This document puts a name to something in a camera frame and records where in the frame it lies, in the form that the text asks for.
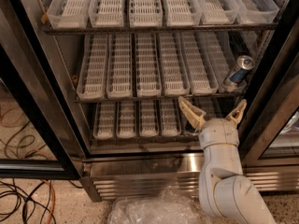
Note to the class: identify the bottom wire shelf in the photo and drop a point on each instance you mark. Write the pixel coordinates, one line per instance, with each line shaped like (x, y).
(155, 139)

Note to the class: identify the middle wire shelf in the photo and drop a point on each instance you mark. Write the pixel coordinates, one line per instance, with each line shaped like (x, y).
(188, 96)

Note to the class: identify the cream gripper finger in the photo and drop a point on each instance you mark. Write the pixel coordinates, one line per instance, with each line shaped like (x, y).
(193, 114)
(236, 115)

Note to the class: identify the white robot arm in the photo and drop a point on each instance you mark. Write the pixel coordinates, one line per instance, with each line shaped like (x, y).
(224, 191)

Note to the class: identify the redbull can shelf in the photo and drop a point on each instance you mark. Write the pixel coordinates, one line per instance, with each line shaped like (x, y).
(243, 66)

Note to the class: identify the top wire shelf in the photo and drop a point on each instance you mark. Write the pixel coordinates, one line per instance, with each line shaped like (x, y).
(163, 29)

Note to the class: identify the blue can bottom shelf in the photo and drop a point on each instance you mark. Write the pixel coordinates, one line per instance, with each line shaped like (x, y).
(189, 129)

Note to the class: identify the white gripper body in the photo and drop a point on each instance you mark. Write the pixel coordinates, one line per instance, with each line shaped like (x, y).
(219, 132)

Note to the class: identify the clear plastic bag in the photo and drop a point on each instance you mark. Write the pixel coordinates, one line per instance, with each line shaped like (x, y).
(170, 206)

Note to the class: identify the glass fridge door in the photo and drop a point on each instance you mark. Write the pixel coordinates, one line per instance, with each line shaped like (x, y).
(34, 70)

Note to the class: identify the wire shelf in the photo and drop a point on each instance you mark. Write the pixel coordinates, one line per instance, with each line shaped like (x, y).
(163, 29)
(188, 96)
(155, 139)

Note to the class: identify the steel fridge base grille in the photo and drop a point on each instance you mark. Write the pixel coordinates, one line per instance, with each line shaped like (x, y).
(147, 175)

